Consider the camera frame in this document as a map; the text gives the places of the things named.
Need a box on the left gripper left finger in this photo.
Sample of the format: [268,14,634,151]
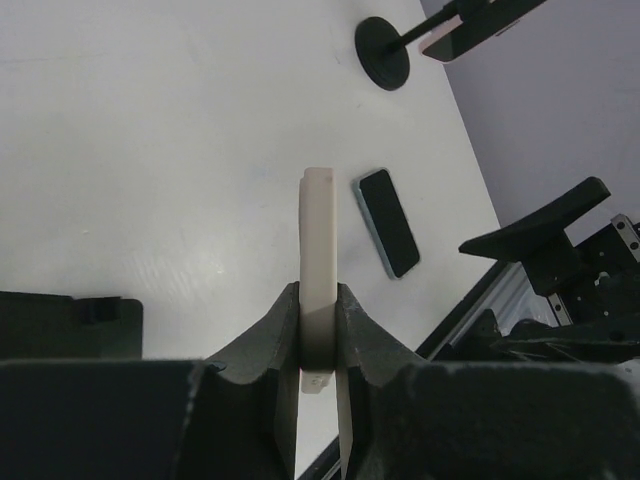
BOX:
[1,283,299,479]

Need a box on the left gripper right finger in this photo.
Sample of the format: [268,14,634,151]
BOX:
[335,285,639,479]

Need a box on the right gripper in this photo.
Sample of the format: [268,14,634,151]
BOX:
[459,176,639,360]

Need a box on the white-cased phone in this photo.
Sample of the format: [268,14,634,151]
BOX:
[299,167,337,394]

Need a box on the clear-cased phone on table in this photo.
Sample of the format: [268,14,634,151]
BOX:
[351,168,421,280]

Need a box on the black flat phone stand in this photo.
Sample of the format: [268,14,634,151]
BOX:
[1,292,143,360]

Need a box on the pink-cased phone on mount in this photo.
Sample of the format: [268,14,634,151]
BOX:
[420,0,545,63]

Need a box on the black round-base phone mount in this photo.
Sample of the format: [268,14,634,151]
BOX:
[354,0,490,91]

